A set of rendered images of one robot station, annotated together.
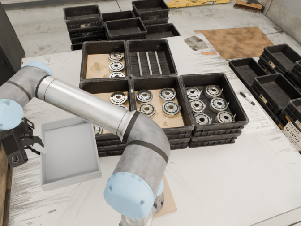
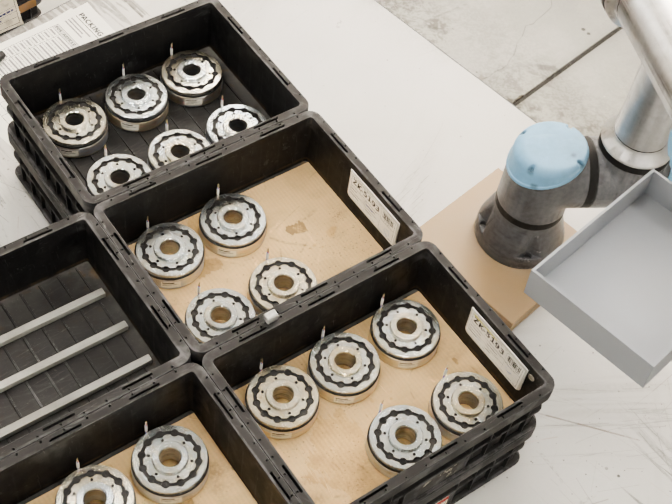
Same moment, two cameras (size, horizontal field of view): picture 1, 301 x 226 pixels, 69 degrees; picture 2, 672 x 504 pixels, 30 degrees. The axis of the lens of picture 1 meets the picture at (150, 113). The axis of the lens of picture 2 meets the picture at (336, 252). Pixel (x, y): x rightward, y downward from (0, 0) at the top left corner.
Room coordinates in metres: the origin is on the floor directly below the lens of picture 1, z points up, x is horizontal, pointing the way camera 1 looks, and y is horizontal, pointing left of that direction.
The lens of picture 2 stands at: (1.31, 0.97, 2.38)
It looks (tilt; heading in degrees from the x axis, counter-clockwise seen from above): 53 degrees down; 238
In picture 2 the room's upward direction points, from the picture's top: 10 degrees clockwise
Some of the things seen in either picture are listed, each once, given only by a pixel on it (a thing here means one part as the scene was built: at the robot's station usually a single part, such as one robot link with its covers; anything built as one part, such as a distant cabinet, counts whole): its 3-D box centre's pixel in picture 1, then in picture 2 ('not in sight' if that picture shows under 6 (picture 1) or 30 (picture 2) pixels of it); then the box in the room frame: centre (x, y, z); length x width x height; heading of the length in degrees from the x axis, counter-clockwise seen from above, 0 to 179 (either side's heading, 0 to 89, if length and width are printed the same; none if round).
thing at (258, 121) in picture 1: (248, 112); (47, 69); (0.97, -0.67, 0.70); 0.33 x 0.23 x 0.01; 20
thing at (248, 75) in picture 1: (246, 78); not in sight; (1.83, -1.01, 0.26); 0.40 x 0.30 x 0.23; 20
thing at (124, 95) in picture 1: (118, 97); (282, 396); (0.88, 0.20, 0.86); 0.10 x 0.10 x 0.01
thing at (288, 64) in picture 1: (278, 68); not in sight; (1.97, -1.39, 0.31); 0.40 x 0.30 x 0.34; 20
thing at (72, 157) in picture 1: (70, 149); (648, 272); (0.40, 0.30, 1.07); 0.27 x 0.20 x 0.05; 20
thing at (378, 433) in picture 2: not in sight; (405, 437); (0.74, 0.32, 0.86); 0.10 x 0.10 x 0.01
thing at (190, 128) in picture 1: (160, 102); (259, 227); (0.81, -0.05, 0.92); 0.40 x 0.30 x 0.02; 11
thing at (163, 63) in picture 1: (149, 63); (13, 367); (1.21, 0.03, 0.87); 0.40 x 0.30 x 0.11; 11
